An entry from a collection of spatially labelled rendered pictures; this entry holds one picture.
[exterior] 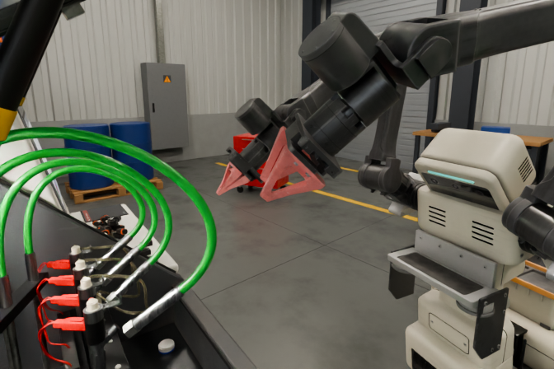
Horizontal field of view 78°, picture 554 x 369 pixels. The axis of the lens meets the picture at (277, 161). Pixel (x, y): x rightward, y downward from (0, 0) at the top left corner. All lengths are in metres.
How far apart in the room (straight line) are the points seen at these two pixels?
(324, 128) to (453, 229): 0.65
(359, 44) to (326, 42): 0.05
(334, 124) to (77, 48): 6.92
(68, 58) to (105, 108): 1.00
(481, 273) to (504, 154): 0.28
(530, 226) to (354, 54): 0.50
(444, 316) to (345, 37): 0.88
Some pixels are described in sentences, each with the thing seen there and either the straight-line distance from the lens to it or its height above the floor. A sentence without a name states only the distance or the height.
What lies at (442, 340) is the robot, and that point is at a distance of 1.16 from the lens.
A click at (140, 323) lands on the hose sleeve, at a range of 0.57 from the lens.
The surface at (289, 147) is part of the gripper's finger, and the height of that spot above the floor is 1.42.
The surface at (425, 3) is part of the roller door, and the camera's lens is 7.16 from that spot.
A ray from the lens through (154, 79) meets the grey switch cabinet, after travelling 7.21.
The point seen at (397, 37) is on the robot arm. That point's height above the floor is 1.54.
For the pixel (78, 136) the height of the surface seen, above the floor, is 1.42.
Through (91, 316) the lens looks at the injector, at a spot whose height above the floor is 1.13.
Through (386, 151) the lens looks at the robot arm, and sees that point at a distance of 1.01.
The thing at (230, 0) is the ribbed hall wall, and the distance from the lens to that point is 8.75.
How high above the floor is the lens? 1.48
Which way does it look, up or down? 11 degrees down
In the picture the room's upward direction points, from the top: straight up
